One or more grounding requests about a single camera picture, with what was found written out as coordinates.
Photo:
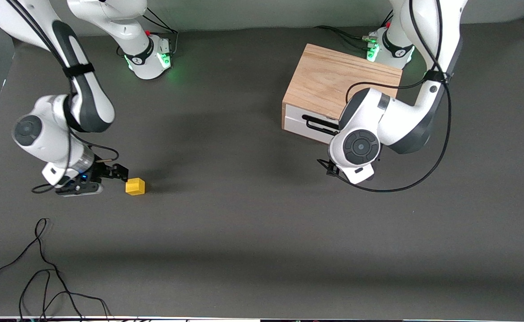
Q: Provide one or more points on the yellow cube block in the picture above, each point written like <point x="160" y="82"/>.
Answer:
<point x="135" y="187"/>

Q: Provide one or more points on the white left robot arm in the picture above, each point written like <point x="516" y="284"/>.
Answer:
<point x="400" y="120"/>

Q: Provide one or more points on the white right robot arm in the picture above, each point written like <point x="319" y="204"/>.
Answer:
<point x="87" y="98"/>

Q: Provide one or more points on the wooden drawer cabinet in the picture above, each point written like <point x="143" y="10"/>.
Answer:
<point x="329" y="80"/>

